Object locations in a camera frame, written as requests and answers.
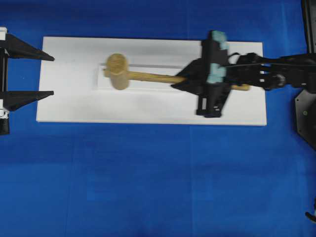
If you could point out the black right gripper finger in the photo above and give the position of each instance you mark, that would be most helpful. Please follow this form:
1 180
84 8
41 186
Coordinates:
194 70
195 87

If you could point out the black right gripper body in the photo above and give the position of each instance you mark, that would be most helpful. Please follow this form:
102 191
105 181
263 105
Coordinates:
214 89

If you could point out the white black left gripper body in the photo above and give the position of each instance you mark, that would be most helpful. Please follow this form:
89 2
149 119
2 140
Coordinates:
4 113

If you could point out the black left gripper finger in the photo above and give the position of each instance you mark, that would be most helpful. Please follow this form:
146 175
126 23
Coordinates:
17 48
14 100

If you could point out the wooden mallet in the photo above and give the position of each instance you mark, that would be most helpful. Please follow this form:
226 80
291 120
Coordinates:
117 71

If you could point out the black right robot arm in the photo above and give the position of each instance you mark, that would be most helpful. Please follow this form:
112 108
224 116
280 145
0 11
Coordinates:
254 70

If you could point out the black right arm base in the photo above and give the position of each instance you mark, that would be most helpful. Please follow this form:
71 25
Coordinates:
305 101

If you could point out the white foam board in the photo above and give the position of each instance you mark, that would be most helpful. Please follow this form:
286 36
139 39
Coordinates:
83 94

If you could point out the blue table cloth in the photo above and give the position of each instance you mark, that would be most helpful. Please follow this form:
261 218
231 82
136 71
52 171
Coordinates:
137 180

